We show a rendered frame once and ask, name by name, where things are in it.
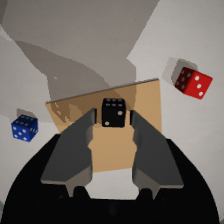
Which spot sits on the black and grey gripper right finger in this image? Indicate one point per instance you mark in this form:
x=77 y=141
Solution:
x=162 y=167

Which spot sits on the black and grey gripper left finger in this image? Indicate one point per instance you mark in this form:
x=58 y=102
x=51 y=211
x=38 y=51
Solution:
x=63 y=163

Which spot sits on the red die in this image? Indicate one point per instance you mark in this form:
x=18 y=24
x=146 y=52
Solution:
x=193 y=83

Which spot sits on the blue die with white pips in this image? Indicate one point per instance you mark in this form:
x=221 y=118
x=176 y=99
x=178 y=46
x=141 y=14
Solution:
x=24 y=128

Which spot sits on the tan flat mat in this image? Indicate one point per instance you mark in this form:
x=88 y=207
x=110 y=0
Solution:
x=112 y=148

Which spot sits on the black die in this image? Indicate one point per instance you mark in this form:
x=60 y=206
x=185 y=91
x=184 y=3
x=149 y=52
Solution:
x=113 y=112

